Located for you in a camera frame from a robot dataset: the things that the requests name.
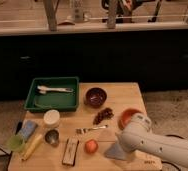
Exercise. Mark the purple bowl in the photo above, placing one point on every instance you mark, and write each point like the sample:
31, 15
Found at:
95, 97

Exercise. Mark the light blue towel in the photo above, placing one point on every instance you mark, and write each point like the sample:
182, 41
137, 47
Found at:
116, 151

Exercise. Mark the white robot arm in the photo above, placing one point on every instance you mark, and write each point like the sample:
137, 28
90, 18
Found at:
137, 135

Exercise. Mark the orange bowl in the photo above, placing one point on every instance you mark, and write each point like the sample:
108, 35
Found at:
126, 116

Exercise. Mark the dark grapes bunch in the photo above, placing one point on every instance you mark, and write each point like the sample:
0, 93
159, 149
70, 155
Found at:
104, 114

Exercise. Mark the green plastic tray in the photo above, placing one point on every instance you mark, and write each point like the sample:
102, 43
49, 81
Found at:
61, 101

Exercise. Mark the silver fork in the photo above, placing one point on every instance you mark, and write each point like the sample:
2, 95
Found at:
85, 130

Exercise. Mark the white brush in tray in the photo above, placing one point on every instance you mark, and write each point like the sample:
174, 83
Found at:
45, 89

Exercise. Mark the white round container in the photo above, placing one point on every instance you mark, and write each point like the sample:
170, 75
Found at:
51, 118

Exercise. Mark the orange fruit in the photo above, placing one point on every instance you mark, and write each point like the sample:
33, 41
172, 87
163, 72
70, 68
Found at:
91, 146

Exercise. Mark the small metal cup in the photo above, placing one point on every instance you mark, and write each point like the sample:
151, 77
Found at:
52, 137

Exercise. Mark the wooden block with black band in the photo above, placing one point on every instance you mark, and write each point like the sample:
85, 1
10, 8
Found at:
70, 151

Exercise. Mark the blue sponge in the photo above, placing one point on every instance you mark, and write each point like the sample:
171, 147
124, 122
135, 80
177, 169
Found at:
28, 129

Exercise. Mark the yellow banana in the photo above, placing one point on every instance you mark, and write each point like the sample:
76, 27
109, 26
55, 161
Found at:
32, 146

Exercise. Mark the wooden shelf ledge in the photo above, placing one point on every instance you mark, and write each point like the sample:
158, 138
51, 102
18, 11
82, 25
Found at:
94, 28

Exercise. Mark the green plastic cup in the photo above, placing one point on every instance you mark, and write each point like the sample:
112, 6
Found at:
16, 143

